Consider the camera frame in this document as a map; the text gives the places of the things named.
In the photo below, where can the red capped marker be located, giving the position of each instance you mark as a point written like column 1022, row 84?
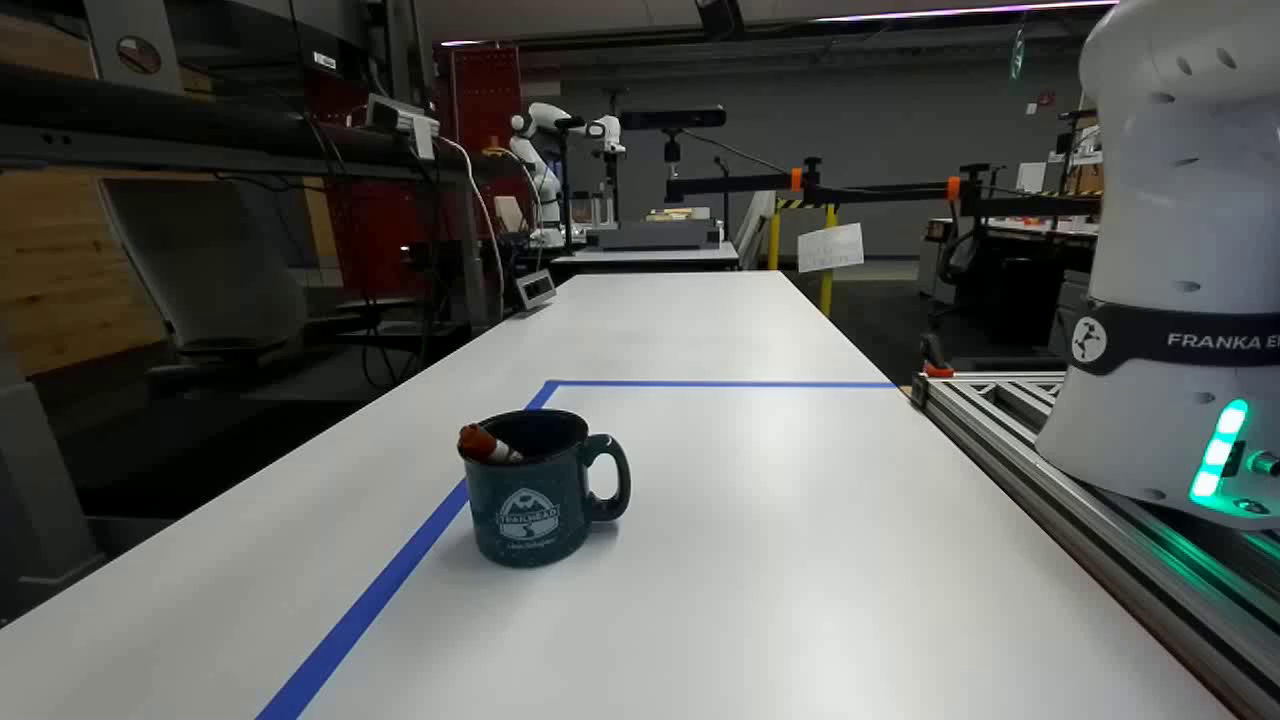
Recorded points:
column 482, row 444

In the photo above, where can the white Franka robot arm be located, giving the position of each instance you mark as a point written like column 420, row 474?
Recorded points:
column 1174, row 371

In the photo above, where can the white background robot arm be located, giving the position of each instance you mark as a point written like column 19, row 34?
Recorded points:
column 551, row 219

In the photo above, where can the dark teal ceramic mug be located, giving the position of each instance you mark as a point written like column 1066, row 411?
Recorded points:
column 546, row 505

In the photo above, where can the white paper sign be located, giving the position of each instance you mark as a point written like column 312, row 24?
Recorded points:
column 828, row 251

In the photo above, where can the blue tape line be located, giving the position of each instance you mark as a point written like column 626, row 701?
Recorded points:
column 306, row 682

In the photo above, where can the red cabinet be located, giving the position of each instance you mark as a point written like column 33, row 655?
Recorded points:
column 404, row 238

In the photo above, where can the black bar with orange clamps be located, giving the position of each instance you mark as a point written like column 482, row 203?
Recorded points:
column 961, row 190

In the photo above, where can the grey monitor back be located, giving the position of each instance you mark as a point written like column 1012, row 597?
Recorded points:
column 205, row 266

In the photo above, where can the aluminium extrusion rail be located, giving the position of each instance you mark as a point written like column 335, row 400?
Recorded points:
column 1200, row 591

